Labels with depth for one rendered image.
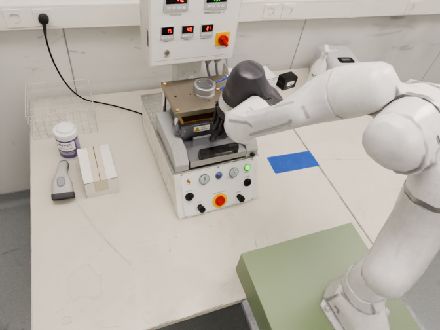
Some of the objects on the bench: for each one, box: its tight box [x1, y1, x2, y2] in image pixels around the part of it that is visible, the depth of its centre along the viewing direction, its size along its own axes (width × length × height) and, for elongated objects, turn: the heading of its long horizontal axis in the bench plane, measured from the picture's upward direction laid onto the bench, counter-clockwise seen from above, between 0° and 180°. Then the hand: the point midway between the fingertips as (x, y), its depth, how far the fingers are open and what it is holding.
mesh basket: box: [25, 79, 98, 140], centre depth 153 cm, size 22×26×13 cm
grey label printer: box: [309, 46, 360, 71], centre depth 194 cm, size 25×20×17 cm
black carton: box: [276, 71, 298, 91], centre depth 189 cm, size 6×9×7 cm
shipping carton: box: [77, 144, 119, 198], centre depth 135 cm, size 19×13×9 cm
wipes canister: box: [52, 122, 81, 160], centre depth 139 cm, size 9×9×15 cm
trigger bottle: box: [305, 44, 330, 83], centre depth 184 cm, size 9×8×25 cm
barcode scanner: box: [51, 160, 75, 201], centre depth 131 cm, size 20×8×8 cm, turn 13°
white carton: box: [263, 65, 277, 88], centre depth 183 cm, size 12×23×7 cm, turn 114°
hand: (215, 135), depth 123 cm, fingers closed, pressing on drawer
